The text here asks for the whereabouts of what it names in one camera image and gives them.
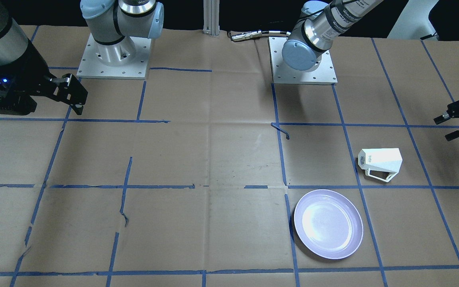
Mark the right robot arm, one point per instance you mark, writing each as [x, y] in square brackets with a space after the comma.
[109, 21]

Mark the aluminium frame post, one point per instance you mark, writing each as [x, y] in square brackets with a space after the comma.
[211, 18]

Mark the white faceted mug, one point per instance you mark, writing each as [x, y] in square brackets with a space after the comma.
[382, 164]

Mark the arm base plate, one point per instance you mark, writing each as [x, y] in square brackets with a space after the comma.
[322, 74]
[128, 59]

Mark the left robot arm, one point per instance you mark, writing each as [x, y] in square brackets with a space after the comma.
[315, 31]

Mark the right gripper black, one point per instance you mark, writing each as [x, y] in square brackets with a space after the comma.
[31, 67]

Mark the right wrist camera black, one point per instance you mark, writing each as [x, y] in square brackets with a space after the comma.
[14, 100]

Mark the lavender plate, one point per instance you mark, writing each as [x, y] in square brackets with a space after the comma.
[328, 224]

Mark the metal cable connector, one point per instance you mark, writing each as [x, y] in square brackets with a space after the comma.
[248, 35]

